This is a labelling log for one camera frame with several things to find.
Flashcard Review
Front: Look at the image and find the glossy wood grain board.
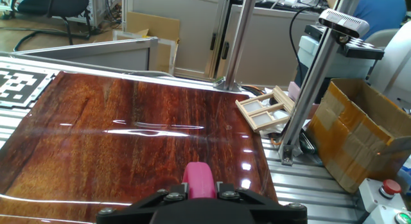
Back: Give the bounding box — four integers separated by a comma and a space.
0, 71, 279, 224

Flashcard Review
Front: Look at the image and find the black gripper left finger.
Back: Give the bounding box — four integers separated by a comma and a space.
96, 182, 189, 224

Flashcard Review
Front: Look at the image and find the small pink block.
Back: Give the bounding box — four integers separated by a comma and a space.
288, 82, 302, 103

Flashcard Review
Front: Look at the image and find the crumpled white plastic bag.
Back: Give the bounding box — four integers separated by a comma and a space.
262, 107, 292, 135

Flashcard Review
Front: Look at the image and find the white rectangular frame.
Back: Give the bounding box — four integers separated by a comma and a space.
112, 30, 179, 76

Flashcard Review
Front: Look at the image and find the grey metal cabinet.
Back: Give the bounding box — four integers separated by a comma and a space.
121, 0, 231, 82
221, 4, 322, 89

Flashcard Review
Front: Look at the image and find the grey chair back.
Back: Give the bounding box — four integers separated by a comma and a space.
365, 28, 401, 48

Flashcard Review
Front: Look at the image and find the brown cardboard box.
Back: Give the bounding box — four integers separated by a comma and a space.
304, 78, 411, 194

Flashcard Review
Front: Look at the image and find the white rounded housing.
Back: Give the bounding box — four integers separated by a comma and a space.
367, 20, 411, 111

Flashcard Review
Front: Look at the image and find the vertical aluminium post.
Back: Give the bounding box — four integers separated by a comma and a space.
212, 0, 259, 92

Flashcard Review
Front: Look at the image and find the orange black cable bundle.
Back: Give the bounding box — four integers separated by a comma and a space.
240, 85, 269, 96

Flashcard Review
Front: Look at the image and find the grey aluminium framed panel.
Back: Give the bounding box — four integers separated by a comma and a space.
12, 36, 160, 73

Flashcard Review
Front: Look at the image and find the grey box with red button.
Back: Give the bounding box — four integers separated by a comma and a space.
358, 178, 408, 214

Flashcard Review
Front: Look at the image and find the black office chair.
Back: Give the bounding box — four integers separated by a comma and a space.
11, 0, 94, 47

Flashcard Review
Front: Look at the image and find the white ribbed depth camera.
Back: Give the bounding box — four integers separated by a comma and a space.
317, 8, 371, 39

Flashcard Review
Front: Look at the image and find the pale blue white box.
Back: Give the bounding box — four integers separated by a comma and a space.
297, 35, 378, 80

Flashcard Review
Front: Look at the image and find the flat brown cardboard sheet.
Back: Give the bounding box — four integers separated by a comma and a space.
125, 11, 180, 74

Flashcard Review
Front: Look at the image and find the miniature wooden window frame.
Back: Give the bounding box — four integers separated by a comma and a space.
234, 85, 295, 132

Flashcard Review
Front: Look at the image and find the person in blue shirt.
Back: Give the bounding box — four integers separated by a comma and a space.
353, 0, 408, 40

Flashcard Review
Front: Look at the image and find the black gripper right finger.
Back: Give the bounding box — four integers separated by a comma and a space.
215, 181, 308, 224

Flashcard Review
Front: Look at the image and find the thin black hanging cable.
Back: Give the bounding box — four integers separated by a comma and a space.
288, 6, 322, 87

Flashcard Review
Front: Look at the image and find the pink plastic watering can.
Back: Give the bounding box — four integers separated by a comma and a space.
182, 162, 216, 200

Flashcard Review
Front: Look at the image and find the black white fiducial marker board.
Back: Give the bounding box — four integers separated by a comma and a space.
0, 67, 57, 109

